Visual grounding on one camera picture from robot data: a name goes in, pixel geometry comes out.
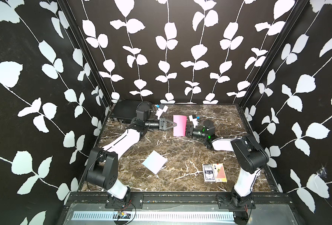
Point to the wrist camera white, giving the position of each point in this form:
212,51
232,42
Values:
195,120
161,108

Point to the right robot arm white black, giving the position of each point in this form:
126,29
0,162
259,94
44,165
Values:
250,155

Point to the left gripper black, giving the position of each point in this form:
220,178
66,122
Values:
162,124

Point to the black front rail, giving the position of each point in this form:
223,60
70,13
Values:
222,200

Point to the small circuit board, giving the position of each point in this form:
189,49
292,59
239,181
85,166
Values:
122,215

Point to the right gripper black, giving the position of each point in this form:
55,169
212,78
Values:
190,129

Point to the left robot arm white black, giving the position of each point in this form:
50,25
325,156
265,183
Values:
102,167

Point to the playing card deck box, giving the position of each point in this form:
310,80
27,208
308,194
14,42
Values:
208,173

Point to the white square paper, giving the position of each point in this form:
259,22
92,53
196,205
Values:
154,162

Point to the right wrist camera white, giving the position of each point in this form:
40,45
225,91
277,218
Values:
195,120

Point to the red playing card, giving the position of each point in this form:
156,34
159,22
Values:
219,172

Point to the black case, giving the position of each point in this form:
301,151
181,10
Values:
124,111

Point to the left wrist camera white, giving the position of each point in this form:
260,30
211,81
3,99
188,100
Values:
161,108

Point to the white slotted cable duct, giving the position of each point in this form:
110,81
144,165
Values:
165,216

